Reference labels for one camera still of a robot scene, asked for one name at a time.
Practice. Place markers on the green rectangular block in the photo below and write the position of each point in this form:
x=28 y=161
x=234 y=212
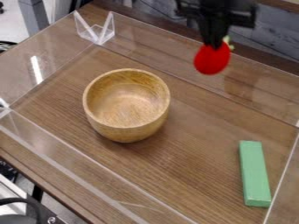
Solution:
x=257 y=192

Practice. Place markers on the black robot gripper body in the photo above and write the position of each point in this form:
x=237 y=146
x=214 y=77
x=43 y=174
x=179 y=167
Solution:
x=241 y=12

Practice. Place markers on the light wooden bowl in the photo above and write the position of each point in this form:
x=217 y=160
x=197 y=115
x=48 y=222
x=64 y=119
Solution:
x=126 y=103

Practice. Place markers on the clear acrylic corner bracket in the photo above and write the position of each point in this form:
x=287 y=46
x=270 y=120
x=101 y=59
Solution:
x=97 y=34

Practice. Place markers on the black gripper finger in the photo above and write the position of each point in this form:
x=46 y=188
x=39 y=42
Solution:
x=214 y=30

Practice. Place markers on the black clamp with bolt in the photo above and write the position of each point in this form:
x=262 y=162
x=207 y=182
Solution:
x=47 y=213

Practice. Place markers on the red plush strawberry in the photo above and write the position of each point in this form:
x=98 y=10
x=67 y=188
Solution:
x=211 y=61

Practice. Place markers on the clear acrylic enclosure walls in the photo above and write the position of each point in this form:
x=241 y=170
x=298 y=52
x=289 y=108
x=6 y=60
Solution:
x=179 y=176

